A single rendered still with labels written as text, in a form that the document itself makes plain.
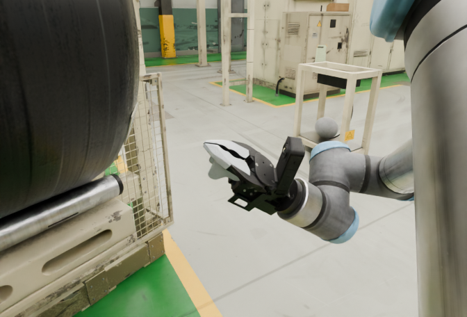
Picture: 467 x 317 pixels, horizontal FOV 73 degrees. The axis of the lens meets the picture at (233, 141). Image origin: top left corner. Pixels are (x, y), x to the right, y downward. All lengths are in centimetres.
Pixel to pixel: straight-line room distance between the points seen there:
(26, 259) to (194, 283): 117
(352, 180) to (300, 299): 98
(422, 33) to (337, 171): 54
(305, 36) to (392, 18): 455
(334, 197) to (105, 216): 45
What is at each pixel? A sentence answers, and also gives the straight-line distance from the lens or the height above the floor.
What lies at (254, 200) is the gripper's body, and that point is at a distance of 58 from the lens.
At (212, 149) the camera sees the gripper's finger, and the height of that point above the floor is 100.
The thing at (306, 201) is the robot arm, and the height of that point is 88.
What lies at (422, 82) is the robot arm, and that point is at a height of 117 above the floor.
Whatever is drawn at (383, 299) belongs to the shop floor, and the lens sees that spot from 174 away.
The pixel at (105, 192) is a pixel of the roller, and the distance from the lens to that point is 62.
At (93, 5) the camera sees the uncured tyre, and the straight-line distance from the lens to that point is 41.
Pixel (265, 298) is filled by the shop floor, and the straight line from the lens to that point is 161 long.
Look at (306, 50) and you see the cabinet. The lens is 479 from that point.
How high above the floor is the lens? 120
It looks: 22 degrees down
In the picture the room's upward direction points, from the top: straight up
